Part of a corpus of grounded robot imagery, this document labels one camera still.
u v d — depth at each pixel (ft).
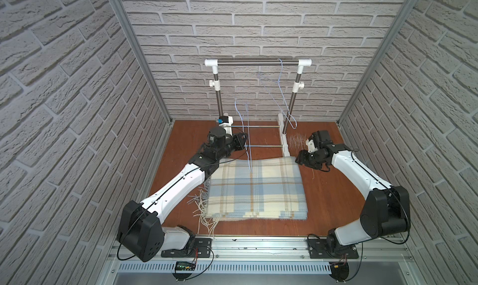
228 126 2.24
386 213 1.40
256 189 2.86
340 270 2.24
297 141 3.61
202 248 2.39
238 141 2.19
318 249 2.39
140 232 1.30
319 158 2.14
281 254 2.39
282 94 3.50
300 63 2.37
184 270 2.33
